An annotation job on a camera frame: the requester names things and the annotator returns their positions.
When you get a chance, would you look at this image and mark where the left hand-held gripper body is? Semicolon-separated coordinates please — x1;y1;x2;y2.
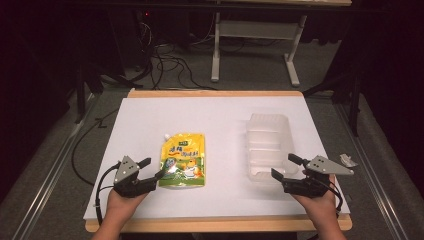
112;155;158;199

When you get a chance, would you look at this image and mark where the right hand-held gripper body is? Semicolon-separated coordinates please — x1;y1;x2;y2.
281;155;355;199

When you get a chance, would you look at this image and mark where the yellow green spout pouch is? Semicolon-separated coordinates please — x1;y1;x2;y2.
158;132;207;189

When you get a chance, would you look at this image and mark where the clear plastic container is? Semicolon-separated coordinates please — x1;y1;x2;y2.
245;113;300;183

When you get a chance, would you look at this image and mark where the person's left hand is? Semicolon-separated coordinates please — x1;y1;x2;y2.
106;189;150;218

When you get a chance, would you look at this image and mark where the person's right hand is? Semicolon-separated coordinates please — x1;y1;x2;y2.
290;173;338;222

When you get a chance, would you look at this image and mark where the crumpled white wrapper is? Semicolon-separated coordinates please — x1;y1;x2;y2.
339;153;359;169

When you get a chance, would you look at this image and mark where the black metal stand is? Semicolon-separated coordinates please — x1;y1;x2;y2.
302;66;364;138
73;59;145;125

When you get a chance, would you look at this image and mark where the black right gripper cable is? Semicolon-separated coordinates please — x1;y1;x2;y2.
324;181;345;215

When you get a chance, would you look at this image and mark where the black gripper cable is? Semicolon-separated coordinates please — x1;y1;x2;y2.
324;181;345;215
94;162;121;226

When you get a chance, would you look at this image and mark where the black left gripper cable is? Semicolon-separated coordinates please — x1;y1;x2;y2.
94;162;121;226

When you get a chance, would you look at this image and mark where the aluminium floor rail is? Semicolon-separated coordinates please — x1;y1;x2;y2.
11;93;102;240
334;103;402;240

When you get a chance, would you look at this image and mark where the black floor cable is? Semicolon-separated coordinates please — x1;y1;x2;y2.
70;108;120;188

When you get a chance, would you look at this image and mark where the tangle of black floor cables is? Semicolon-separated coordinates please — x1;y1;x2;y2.
134;19;218;92

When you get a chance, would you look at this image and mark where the white metal desk frame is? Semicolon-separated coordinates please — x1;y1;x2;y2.
209;0;353;89

